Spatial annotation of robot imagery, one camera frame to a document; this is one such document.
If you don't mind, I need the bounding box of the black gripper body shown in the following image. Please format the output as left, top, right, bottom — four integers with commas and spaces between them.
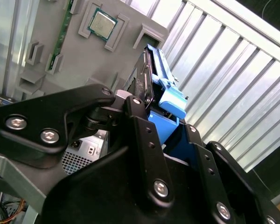
40, 146, 217, 224

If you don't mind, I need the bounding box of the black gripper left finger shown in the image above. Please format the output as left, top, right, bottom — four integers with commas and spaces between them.
0, 83, 177, 209

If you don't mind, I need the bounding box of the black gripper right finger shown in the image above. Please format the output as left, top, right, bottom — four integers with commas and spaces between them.
183, 124, 280, 224

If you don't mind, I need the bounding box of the hard disk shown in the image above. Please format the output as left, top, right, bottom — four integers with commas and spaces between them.
122, 44, 189, 161

